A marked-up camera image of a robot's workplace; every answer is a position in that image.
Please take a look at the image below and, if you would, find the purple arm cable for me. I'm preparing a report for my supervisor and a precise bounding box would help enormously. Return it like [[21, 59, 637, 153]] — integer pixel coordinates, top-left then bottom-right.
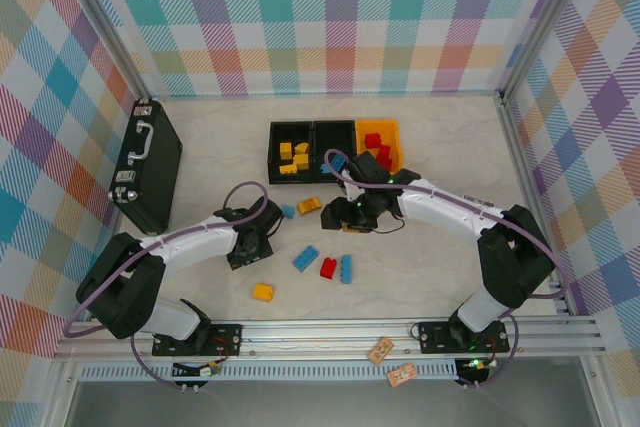
[[322, 148, 571, 391], [63, 180, 271, 391]]

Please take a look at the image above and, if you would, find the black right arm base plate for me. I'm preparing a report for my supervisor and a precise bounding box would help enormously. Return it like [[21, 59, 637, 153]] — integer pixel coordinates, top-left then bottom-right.
[[417, 320, 511, 354]]

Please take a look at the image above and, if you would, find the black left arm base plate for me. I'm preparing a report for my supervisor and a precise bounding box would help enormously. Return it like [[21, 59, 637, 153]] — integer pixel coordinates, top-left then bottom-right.
[[152, 324, 244, 357]]

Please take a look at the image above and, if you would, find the slotted grey cable duct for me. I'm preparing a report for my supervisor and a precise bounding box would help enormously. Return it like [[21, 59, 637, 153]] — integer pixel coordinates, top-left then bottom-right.
[[78, 359, 464, 383]]

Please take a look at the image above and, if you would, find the aluminium frame post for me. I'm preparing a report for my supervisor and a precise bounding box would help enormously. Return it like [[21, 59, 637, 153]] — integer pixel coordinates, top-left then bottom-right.
[[497, 0, 599, 101], [58, 0, 164, 101]]

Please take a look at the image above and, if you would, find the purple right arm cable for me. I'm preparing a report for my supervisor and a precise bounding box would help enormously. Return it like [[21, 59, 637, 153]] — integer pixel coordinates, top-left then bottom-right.
[[322, 148, 571, 391]]

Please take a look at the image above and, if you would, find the black case with silver handle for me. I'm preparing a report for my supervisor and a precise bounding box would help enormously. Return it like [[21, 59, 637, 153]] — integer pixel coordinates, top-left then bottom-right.
[[107, 98, 184, 236]]

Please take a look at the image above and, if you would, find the small connector board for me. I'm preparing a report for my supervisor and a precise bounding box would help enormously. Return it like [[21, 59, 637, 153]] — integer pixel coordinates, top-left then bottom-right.
[[172, 361, 222, 379], [455, 357, 500, 388]]

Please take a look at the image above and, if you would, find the yellow plastic bin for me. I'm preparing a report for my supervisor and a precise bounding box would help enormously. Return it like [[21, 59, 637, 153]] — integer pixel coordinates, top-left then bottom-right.
[[353, 118, 404, 173]]

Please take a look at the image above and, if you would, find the small orange tag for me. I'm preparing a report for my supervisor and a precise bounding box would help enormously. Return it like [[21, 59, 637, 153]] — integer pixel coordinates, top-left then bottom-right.
[[367, 336, 396, 364], [387, 364, 417, 389]]

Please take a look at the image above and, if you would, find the long aluminium frame rail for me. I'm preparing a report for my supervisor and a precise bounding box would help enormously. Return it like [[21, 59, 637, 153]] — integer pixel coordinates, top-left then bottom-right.
[[53, 316, 609, 362]]

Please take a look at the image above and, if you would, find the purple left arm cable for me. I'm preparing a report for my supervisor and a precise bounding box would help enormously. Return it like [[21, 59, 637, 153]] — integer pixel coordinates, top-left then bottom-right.
[[63, 180, 271, 391]]

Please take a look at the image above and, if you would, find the black plastic bin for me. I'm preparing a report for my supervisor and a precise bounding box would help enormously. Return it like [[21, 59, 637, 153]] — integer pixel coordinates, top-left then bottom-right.
[[310, 120, 359, 184], [268, 120, 316, 186]]

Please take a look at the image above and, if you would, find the aluminium side rail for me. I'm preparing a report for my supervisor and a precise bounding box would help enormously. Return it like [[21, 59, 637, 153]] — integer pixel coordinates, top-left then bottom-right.
[[492, 91, 574, 318]]

